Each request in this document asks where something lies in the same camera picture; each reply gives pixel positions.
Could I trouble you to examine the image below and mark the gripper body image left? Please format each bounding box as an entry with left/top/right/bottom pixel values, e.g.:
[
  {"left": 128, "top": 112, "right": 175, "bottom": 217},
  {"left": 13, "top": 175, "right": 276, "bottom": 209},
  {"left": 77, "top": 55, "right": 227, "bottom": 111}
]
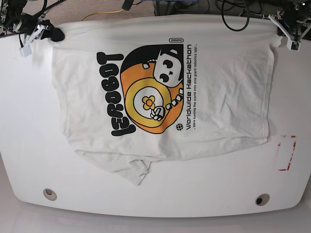
[{"left": 6, "top": 16, "right": 38, "bottom": 34}]

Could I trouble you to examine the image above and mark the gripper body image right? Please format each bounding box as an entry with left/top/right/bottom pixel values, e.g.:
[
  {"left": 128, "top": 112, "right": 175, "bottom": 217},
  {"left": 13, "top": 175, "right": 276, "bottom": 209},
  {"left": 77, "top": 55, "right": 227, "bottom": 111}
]
[{"left": 279, "top": 11, "right": 311, "bottom": 36}]

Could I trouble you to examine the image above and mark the white T-shirt with LeRobot print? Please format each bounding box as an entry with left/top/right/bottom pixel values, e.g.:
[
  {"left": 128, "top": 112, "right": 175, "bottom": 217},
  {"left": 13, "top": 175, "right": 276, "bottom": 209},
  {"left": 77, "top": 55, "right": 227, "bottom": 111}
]
[{"left": 52, "top": 15, "right": 280, "bottom": 185}]

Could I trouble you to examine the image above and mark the red tape rectangle marker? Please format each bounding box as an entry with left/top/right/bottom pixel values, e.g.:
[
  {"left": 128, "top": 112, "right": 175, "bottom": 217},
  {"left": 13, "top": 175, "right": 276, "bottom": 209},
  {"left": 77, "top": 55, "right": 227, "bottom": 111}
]
[{"left": 276, "top": 135, "right": 297, "bottom": 171}]

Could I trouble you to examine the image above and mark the yellow cable on floor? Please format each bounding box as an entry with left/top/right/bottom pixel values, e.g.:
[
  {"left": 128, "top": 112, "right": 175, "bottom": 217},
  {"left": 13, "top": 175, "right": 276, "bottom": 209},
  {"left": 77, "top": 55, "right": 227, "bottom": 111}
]
[{"left": 81, "top": 9, "right": 123, "bottom": 21}]

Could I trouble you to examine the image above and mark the left table cable grommet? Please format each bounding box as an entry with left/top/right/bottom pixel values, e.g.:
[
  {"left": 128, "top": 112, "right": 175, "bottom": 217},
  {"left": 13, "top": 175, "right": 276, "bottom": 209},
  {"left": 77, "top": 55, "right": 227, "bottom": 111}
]
[{"left": 43, "top": 188, "right": 57, "bottom": 201}]

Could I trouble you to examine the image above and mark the table cable grommet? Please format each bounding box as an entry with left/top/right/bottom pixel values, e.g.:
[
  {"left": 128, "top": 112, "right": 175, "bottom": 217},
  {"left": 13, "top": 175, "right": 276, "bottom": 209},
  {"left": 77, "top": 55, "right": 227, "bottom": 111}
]
[
  {"left": 255, "top": 194, "right": 270, "bottom": 206},
  {"left": 43, "top": 188, "right": 57, "bottom": 201}
]

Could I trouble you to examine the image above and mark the right table cable grommet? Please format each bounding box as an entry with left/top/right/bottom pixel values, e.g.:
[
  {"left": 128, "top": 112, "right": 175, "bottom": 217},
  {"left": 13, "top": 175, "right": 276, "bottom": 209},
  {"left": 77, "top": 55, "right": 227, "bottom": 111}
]
[{"left": 255, "top": 194, "right": 270, "bottom": 206}]

